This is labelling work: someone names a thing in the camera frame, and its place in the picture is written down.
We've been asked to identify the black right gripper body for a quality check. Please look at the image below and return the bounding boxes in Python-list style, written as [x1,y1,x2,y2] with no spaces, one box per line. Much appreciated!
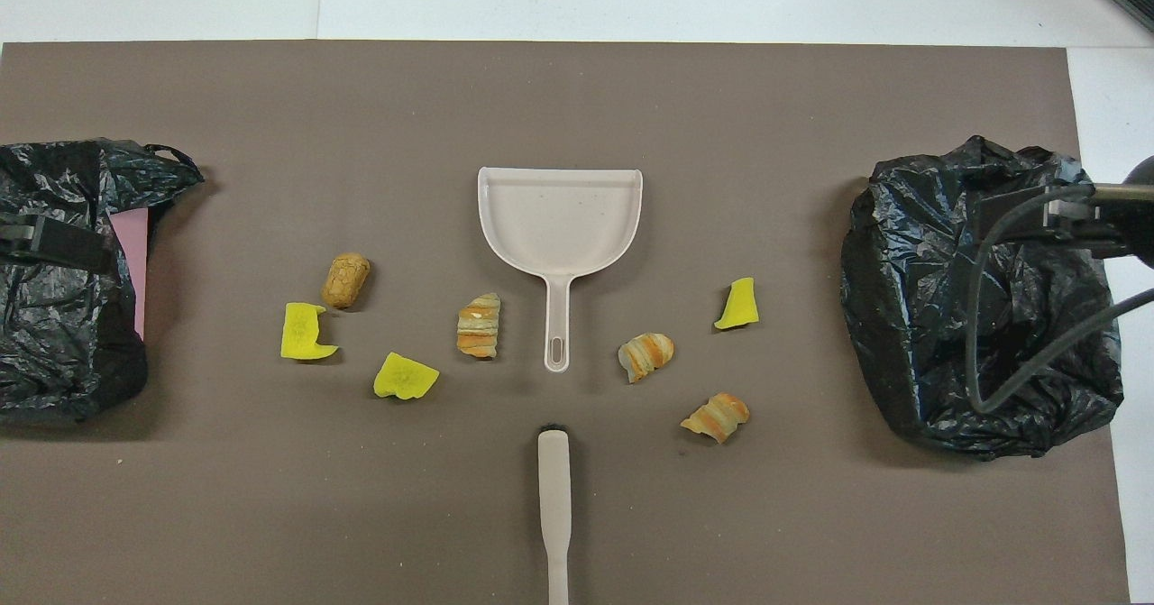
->
[978,183,1128,254]

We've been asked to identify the beige hand brush black bristles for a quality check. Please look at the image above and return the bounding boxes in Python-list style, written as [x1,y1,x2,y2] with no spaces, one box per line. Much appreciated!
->
[536,423,572,605]

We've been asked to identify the beige plastic dustpan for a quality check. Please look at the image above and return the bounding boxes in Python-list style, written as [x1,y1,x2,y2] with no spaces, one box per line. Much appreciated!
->
[477,167,645,374]

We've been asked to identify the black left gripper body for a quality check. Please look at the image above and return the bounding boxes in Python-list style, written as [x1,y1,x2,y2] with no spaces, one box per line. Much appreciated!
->
[0,212,118,274]

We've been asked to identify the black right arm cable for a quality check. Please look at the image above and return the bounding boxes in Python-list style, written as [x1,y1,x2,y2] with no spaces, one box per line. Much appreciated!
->
[966,186,1154,414]

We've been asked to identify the pink plastic bin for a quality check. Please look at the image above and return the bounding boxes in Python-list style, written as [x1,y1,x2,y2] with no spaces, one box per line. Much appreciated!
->
[106,206,150,343]

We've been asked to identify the black trash bag on pink bin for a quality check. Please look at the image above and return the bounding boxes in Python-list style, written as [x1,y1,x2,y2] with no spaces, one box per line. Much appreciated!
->
[0,139,206,424]

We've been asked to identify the brown toy bread roll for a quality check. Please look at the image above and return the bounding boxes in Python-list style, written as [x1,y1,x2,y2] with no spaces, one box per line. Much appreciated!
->
[321,252,372,309]

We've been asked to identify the yellow sponge piece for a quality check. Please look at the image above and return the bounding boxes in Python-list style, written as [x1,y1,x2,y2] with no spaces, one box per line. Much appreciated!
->
[279,302,341,362]
[714,277,761,332]
[373,351,441,400]

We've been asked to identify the toy croissant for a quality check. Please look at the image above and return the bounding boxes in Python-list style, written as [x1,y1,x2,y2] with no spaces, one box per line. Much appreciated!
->
[618,332,676,384]
[680,392,751,445]

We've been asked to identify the sandwich bread toy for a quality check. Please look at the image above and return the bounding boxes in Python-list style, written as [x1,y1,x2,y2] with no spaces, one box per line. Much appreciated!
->
[456,292,503,360]

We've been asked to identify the large brown table mat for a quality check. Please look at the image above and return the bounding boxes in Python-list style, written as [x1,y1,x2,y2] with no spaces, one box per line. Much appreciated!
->
[0,40,1132,605]

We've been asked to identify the black trash bag lined bin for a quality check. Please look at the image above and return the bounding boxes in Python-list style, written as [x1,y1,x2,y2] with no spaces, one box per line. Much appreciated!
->
[840,134,1126,462]

